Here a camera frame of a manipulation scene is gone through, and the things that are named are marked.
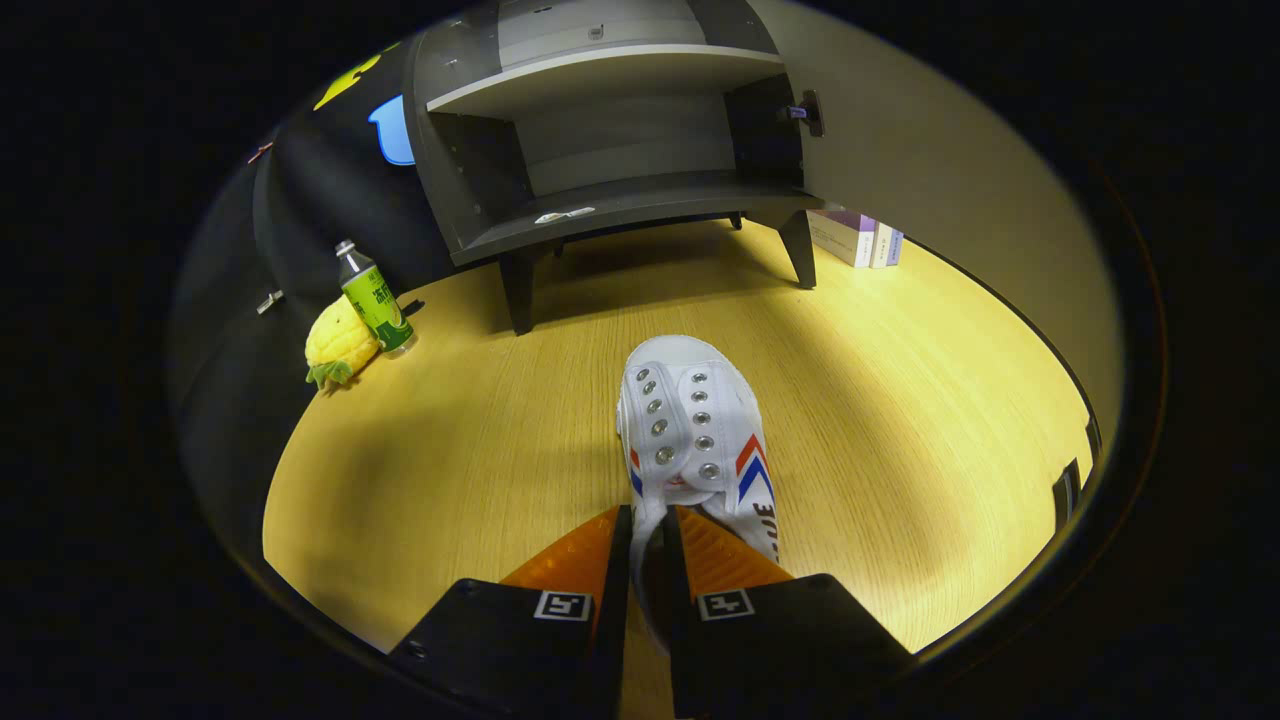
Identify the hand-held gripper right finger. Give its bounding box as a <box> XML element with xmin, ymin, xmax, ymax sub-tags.
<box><xmin>658</xmin><ymin>503</ymin><xmax>918</xmax><ymax>720</ymax></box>

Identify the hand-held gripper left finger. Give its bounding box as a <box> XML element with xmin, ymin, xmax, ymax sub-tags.
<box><xmin>386</xmin><ymin>503</ymin><xmax>634</xmax><ymax>720</ymax></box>

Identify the white canvas shoe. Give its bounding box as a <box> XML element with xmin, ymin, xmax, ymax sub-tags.
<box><xmin>615</xmin><ymin>334</ymin><xmax>781</xmax><ymax>659</ymax></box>

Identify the grey shoe cabinet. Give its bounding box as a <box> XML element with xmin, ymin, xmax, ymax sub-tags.
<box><xmin>405</xmin><ymin>0</ymin><xmax>826</xmax><ymax>336</ymax></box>

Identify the beige shoe cabinet door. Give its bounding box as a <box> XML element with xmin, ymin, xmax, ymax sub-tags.
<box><xmin>745</xmin><ymin>0</ymin><xmax>1123</xmax><ymax>471</ymax></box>

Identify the dark door hinge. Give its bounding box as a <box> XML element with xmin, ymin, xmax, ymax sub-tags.
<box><xmin>780</xmin><ymin>90</ymin><xmax>826</xmax><ymax>139</ymax></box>

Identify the yellow pineapple plush toy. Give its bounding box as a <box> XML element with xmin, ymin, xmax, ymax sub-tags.
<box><xmin>304</xmin><ymin>295</ymin><xmax>383</xmax><ymax>391</ymax></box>

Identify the green drink bottle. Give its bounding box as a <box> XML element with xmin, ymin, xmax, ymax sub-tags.
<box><xmin>335</xmin><ymin>240</ymin><xmax>416</xmax><ymax>354</ymax></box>

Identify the black backdrop cloth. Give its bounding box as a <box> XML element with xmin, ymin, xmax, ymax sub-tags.
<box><xmin>168</xmin><ymin>38</ymin><xmax>466</xmax><ymax>561</ymax></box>

